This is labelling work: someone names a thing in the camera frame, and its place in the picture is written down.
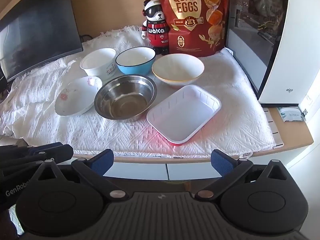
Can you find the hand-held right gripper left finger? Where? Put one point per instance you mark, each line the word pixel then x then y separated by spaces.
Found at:
pixel 103 162

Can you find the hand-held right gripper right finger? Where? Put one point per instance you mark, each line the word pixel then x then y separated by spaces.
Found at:
pixel 221 162

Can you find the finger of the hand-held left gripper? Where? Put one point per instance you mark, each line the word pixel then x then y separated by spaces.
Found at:
pixel 60 152
pixel 47 147

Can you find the white floral plate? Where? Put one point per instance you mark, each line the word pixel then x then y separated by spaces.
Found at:
pixel 75 97

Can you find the white rectangular tray red outside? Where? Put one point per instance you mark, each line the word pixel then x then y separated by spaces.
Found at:
pixel 182 115

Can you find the stainless steel bowl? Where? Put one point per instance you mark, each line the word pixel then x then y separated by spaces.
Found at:
pixel 125 97

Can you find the blue enamel bowl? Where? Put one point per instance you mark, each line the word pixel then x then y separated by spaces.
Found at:
pixel 135 68

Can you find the white printed paper bowl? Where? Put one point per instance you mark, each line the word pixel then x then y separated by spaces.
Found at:
pixel 97 60

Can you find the white bowl with yellow rim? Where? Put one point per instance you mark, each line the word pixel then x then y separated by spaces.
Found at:
pixel 177 67

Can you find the white drawer front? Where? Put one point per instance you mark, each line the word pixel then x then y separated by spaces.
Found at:
pixel 140 171
pixel 192 171

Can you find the white textured cloth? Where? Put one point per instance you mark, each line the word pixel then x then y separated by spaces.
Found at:
pixel 225 105

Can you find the small green white packet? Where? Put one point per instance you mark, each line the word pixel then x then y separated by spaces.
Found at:
pixel 291 113

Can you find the black curved monitor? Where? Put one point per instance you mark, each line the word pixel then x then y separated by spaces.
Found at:
pixel 37 30

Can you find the white glass-sided computer case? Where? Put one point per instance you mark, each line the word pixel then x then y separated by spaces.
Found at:
pixel 250 42

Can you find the panda figurine in red jacket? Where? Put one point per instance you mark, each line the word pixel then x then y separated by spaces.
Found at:
pixel 156 33

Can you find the red snack bag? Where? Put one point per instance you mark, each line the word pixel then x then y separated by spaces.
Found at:
pixel 190 17

